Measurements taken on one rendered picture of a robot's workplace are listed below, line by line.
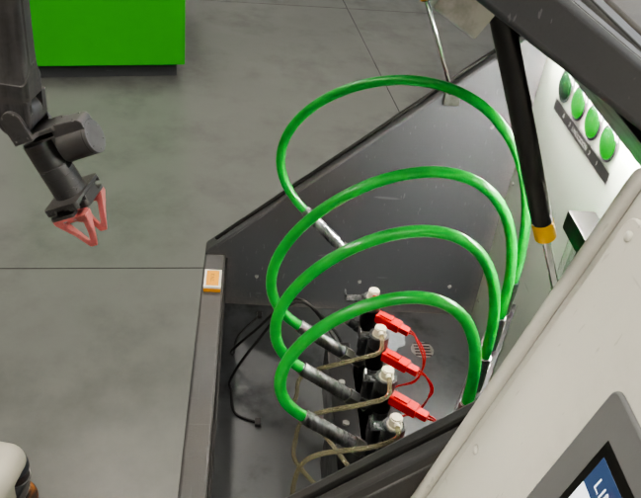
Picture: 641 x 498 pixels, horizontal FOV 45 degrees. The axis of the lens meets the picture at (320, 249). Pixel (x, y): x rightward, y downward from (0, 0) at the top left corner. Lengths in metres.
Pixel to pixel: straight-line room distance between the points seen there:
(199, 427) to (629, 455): 0.71
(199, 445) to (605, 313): 0.67
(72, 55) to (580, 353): 3.91
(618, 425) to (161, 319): 2.28
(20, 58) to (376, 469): 0.81
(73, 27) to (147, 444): 2.54
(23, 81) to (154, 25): 3.06
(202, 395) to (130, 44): 3.32
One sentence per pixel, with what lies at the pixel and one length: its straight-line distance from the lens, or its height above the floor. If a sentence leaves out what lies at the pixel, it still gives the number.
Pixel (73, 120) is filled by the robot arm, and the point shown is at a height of 1.22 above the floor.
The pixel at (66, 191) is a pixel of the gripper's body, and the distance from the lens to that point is 1.37.
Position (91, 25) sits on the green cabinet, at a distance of 4.31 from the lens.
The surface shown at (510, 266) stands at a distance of 1.02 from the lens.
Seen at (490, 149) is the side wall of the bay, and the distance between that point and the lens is 1.39.
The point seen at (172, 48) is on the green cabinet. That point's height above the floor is 0.17.
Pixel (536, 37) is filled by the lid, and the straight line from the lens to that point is 0.55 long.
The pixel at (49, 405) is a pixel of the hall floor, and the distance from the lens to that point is 2.50.
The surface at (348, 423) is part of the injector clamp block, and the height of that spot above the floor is 0.98.
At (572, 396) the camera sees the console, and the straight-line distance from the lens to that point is 0.64.
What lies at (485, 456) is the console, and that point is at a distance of 0.74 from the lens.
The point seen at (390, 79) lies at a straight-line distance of 1.04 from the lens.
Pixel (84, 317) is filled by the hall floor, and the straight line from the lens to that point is 2.78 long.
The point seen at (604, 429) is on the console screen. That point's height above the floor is 1.42.
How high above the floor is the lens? 1.82
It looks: 36 degrees down
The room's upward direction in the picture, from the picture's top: 8 degrees clockwise
